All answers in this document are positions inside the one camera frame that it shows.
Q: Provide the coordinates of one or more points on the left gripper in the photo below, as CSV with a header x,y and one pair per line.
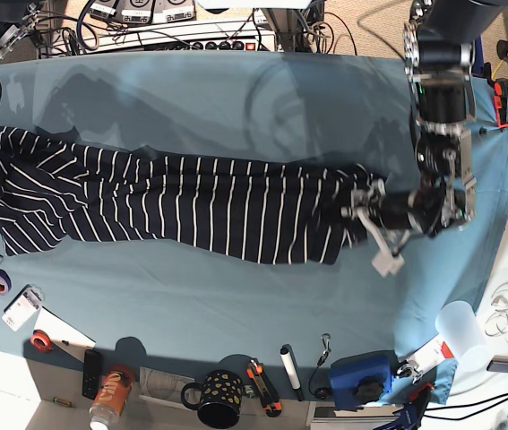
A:
x,y
389,211

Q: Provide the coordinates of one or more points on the navy white striped t-shirt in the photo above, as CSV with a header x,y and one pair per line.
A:
x,y
256,211

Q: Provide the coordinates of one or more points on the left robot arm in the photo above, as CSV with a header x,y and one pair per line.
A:
x,y
439,43

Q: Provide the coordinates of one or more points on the purple tape roll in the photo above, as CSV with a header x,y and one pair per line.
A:
x,y
5,283

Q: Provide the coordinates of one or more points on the translucent plastic cup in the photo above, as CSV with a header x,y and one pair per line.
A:
x,y
458,325

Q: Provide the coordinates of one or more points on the white packaged card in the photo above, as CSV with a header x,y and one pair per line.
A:
x,y
28,302

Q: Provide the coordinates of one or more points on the white red card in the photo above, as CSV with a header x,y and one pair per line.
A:
x,y
430,355

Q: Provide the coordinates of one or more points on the orange black clamp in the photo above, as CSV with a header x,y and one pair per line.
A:
x,y
500,99

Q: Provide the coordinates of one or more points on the teal table cloth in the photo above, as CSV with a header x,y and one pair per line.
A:
x,y
169,306

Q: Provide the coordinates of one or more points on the white black marker pen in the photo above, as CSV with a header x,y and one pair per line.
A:
x,y
291,371

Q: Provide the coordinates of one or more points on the red tape roll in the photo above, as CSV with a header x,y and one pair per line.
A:
x,y
41,341

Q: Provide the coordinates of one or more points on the grey small box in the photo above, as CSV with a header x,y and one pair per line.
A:
x,y
498,365

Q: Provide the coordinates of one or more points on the white paper sheet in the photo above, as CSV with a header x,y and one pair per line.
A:
x,y
60,331

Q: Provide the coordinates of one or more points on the black remote control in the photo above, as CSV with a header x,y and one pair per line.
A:
x,y
91,373

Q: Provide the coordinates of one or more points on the orange black utility knife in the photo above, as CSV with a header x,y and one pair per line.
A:
x,y
269,398

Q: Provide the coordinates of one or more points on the black mug with yellow leaves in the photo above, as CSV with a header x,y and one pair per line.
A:
x,y
217,401

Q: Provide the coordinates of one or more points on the orange drink bottle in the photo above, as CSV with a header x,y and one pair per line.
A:
x,y
111,398

